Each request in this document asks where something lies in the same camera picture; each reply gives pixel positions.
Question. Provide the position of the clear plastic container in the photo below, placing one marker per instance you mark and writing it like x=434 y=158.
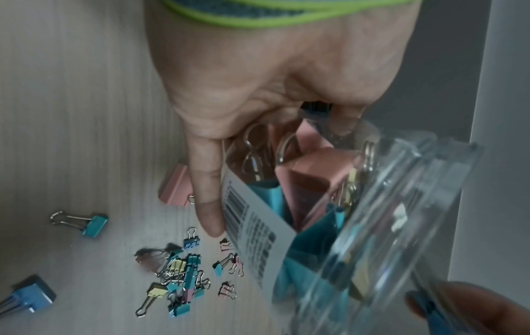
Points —
x=372 y=229

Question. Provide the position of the person's left hand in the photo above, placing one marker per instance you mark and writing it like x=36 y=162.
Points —
x=269 y=72

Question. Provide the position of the blue binder clip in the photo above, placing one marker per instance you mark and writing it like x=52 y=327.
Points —
x=430 y=315
x=31 y=294

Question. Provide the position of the heap of large binder clips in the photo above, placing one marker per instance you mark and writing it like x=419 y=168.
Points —
x=310 y=170

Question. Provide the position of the large pink binder clip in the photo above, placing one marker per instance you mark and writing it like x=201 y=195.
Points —
x=176 y=186

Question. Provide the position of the teal binder clip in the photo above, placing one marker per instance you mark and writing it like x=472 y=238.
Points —
x=93 y=225

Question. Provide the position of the person's right hand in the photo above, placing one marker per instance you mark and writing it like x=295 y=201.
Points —
x=488 y=314

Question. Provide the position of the pile of small binder clips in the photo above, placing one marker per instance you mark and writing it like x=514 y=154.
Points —
x=182 y=278

